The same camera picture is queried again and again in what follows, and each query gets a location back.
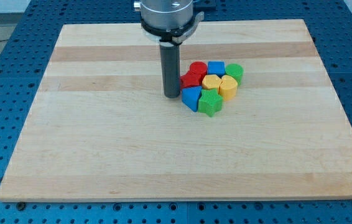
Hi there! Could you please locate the green cylinder block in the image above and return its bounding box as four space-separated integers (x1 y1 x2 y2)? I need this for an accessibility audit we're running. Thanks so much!
225 63 244 86

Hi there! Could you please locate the blue triangle block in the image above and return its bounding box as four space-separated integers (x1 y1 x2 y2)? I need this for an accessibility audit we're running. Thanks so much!
182 86 202 112

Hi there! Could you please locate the green star block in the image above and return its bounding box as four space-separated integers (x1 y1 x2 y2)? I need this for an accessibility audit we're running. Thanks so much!
198 89 223 117

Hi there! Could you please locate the blue cube block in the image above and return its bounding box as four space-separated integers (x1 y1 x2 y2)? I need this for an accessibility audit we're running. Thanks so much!
207 61 225 78

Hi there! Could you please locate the yellow hexagon block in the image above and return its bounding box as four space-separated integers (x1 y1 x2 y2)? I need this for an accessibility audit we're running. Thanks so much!
201 75 222 91

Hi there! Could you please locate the yellow heart block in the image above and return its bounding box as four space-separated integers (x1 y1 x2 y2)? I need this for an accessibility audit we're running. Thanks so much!
219 75 238 101

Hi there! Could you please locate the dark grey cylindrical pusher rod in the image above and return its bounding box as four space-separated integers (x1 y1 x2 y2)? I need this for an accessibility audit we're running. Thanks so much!
160 45 180 98

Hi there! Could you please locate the blue perforated metal table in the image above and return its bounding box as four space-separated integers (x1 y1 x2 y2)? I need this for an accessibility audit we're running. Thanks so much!
0 0 352 223

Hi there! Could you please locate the red star block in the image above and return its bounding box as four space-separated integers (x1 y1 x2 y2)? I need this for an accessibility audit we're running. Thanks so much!
180 71 202 90

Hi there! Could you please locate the light wooden board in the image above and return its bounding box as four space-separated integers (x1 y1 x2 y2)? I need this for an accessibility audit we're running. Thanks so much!
0 19 352 202

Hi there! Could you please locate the red cylinder block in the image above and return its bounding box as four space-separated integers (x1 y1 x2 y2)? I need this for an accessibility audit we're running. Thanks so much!
189 61 208 78

